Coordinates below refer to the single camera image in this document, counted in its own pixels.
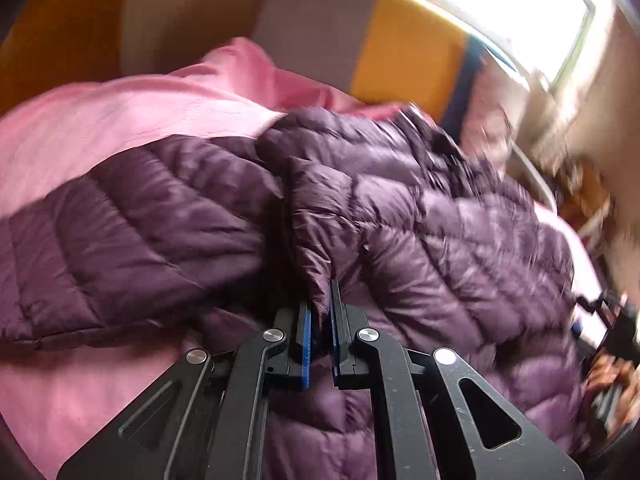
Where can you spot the bright window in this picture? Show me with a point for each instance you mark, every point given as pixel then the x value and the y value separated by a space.
pixel 539 34

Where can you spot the grey yellow blue headboard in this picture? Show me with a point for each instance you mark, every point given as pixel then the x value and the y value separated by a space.
pixel 378 51

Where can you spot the pink bed cover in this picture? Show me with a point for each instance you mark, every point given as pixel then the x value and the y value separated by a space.
pixel 54 401

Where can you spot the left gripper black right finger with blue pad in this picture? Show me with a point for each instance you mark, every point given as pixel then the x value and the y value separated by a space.
pixel 434 416

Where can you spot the purple quilted down jacket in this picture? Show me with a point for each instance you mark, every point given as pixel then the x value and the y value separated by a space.
pixel 437 249

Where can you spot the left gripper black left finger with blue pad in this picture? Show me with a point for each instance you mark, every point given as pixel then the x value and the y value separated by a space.
pixel 205 417

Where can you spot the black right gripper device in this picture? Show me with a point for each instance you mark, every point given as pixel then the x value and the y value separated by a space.
pixel 606 332

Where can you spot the pink patterned pillow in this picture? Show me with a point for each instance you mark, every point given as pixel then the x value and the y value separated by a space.
pixel 497 104

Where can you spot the wooden wardrobe panel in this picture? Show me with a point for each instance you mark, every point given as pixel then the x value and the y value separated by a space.
pixel 56 42

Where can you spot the cluttered yellow side table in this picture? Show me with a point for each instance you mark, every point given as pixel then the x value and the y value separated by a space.
pixel 585 202

